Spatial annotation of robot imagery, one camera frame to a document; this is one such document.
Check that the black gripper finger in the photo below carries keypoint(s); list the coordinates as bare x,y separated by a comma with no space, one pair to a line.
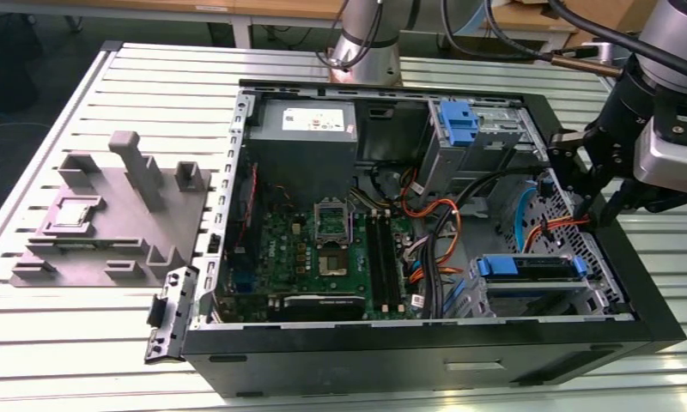
658,199
570,167

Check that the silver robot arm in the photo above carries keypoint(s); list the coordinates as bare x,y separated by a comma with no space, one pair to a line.
365,51

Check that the blue plastic drive latch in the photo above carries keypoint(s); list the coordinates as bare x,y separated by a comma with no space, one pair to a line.
456,115
463,137

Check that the metal optical drive cage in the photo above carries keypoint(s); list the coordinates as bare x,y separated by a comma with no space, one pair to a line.
447,167

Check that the wooden cabinet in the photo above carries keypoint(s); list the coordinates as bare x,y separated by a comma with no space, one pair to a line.
618,17

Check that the black RAM slot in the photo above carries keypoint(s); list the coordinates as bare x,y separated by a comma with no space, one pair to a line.
393,259
377,259

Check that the thin metal locking lever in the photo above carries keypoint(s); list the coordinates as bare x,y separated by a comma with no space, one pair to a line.
349,227

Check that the green motherboard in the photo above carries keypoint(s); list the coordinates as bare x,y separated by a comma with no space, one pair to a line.
360,274

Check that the grey power supply unit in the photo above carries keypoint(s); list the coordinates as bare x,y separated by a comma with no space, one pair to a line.
303,163

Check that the CPU socket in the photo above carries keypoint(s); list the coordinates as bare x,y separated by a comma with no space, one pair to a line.
333,264

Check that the black graphics card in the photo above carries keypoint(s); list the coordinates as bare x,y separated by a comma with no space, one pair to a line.
320,305

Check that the black PC case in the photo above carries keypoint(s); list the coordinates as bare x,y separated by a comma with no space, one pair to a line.
377,360

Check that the black case fan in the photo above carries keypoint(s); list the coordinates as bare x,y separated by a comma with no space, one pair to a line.
241,206

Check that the wooden top white desk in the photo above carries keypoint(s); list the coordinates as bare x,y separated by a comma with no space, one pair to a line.
297,13
148,6

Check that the grey parts rack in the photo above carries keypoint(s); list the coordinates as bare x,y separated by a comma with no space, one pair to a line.
131,223

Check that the green RAM stick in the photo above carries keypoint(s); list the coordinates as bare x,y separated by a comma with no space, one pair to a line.
82,245

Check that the silver CPU chip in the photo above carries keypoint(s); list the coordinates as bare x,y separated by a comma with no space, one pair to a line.
74,214

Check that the black office chair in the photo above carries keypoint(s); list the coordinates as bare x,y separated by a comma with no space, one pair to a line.
5,64

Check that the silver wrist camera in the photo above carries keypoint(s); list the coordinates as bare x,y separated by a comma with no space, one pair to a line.
665,150
607,53

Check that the grey card retainer bracket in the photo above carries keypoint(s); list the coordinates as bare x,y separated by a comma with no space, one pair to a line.
175,300

